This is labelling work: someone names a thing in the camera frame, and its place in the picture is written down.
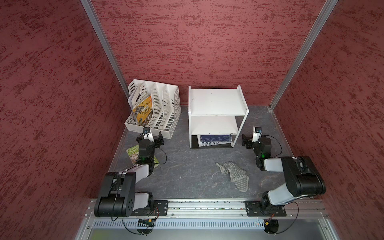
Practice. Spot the left aluminium corner post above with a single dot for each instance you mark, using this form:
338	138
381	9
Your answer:
92	15

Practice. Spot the white slotted cable duct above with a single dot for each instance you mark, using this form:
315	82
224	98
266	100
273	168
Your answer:
198	224

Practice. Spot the yellow illustrated children's book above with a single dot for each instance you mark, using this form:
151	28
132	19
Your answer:
143	112

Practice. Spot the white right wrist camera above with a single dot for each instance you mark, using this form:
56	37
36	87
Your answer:
257	133

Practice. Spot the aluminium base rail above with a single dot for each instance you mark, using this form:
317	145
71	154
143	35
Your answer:
234	209

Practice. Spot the white two-tier bookshelf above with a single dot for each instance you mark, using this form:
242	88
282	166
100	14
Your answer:
216	112

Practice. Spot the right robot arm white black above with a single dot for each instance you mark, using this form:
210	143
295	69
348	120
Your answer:
302	179

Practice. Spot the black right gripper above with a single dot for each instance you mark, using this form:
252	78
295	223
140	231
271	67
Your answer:
249	141

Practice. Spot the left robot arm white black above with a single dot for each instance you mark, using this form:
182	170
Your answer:
118	197

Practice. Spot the white plastic file organizer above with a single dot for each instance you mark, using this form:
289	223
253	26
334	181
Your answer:
166	106

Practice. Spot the grey patterned cloth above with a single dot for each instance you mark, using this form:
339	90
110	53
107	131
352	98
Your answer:
238	176

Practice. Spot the green illustrated book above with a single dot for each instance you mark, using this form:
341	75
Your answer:
133	153

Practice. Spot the right aluminium corner post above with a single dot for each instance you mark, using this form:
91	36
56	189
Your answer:
316	28

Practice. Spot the aluminium corner post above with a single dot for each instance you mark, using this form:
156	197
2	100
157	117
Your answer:
92	15
316	28

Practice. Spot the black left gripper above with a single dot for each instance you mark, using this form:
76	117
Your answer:
161	142

